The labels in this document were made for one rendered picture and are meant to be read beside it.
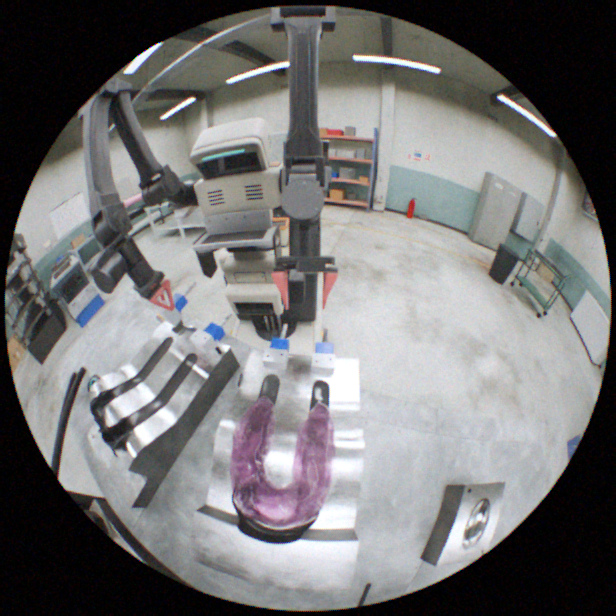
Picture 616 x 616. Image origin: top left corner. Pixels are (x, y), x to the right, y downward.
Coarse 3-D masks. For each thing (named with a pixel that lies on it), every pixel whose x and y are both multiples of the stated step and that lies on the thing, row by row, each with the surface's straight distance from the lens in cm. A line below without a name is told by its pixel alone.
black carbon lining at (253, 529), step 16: (272, 384) 44; (320, 384) 43; (272, 400) 42; (320, 400) 42; (240, 512) 41; (240, 528) 38; (256, 528) 41; (272, 528) 41; (288, 528) 40; (304, 528) 40
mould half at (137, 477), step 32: (192, 352) 50; (224, 352) 46; (96, 384) 62; (160, 384) 52; (192, 384) 46; (224, 384) 51; (160, 416) 47; (192, 416) 48; (96, 448) 69; (128, 448) 46; (160, 448) 47; (128, 480) 57; (160, 480) 56
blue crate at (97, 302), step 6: (96, 300) 365; (102, 300) 368; (90, 306) 365; (96, 306) 367; (84, 312) 364; (90, 312) 367; (96, 312) 370; (78, 318) 364; (84, 318) 367; (90, 318) 369; (84, 324) 370
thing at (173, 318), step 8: (192, 288) 56; (176, 296) 55; (184, 296) 53; (168, 304) 52; (176, 304) 53; (184, 304) 54; (160, 312) 52; (168, 312) 52; (176, 312) 53; (168, 320) 52; (176, 320) 53
